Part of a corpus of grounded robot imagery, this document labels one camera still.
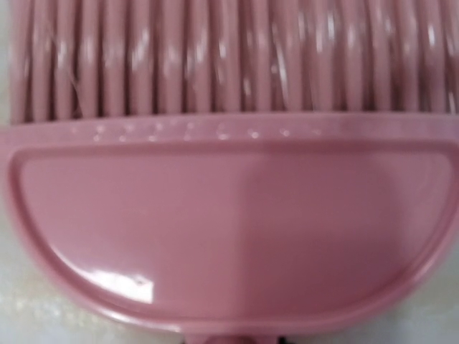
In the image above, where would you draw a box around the pink hand brush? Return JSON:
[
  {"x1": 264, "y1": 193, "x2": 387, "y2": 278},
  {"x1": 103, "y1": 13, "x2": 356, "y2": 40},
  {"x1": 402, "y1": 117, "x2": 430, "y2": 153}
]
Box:
[{"x1": 1, "y1": 1, "x2": 458, "y2": 343}]

